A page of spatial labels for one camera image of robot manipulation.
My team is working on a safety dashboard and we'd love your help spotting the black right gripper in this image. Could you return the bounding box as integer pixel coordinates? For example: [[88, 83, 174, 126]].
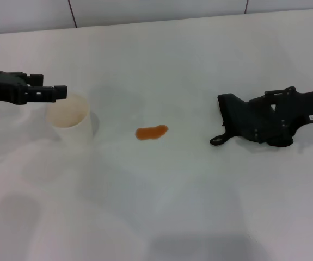
[[253, 86, 313, 146]]

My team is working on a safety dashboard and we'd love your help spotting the dark blue rag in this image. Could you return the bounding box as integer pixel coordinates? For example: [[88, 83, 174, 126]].
[[210, 93, 294, 147]]

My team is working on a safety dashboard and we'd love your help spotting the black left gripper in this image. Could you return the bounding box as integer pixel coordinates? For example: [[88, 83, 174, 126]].
[[0, 70, 68, 106]]

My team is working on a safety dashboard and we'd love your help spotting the white paper cup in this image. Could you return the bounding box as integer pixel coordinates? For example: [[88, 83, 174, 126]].
[[46, 94, 93, 147]]

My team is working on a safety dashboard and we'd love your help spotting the brown water stain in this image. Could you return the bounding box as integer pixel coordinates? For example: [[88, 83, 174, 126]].
[[135, 124, 170, 141]]

